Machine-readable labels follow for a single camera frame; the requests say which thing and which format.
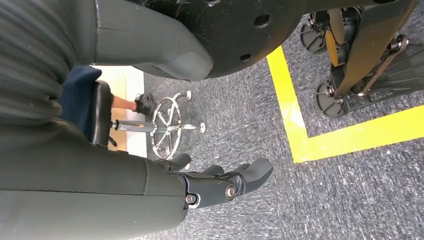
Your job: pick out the person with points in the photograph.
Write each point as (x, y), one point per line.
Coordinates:
(76, 99)

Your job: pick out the black wheeled base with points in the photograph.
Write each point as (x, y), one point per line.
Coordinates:
(351, 66)

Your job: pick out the yellow floor tape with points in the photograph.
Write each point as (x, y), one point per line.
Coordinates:
(298, 132)

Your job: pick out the black round robot housing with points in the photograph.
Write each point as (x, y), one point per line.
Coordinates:
(232, 33)

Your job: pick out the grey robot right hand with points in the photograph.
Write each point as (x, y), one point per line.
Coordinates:
(82, 198)

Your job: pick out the black stool chrome base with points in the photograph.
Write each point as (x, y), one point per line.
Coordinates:
(132, 126)

